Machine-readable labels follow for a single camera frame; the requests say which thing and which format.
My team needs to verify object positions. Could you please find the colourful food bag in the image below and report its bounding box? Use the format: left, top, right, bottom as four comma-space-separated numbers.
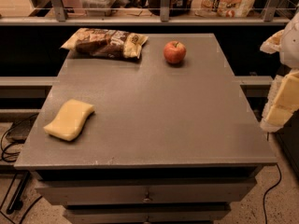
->
195, 0, 255, 18

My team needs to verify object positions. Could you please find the red apple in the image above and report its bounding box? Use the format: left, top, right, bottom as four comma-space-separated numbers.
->
164, 41, 187, 64

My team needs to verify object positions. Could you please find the grey drawer cabinet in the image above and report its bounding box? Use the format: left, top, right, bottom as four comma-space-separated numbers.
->
16, 34, 277, 210

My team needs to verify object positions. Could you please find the yellow sponge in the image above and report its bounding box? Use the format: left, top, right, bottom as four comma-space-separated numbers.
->
43, 99, 94, 141

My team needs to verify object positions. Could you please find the black cables left floor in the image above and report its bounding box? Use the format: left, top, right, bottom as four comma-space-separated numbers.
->
0, 113, 43, 224

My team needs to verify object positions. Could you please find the brown snack bag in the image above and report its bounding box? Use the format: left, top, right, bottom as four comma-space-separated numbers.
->
62, 28, 148, 59

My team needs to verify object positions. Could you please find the black cable right floor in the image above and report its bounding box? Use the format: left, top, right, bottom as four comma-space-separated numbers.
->
262, 162, 283, 224

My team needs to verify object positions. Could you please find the metal shelf rack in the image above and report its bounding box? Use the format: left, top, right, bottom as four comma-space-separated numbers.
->
0, 0, 298, 27

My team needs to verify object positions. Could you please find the upper grey drawer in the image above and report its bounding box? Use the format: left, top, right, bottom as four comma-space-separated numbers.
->
36, 178, 256, 205

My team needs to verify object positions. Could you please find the lower grey drawer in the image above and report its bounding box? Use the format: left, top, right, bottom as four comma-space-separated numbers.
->
64, 205, 231, 224

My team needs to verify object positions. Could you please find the black metal stand leg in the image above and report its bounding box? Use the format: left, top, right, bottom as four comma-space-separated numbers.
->
6, 172, 30, 215

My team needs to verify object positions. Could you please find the grey drawer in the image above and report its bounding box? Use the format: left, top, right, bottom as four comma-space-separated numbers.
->
64, 205, 231, 224
36, 178, 256, 205

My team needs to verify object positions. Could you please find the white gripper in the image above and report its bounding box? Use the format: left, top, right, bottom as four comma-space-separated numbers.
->
260, 13, 299, 133

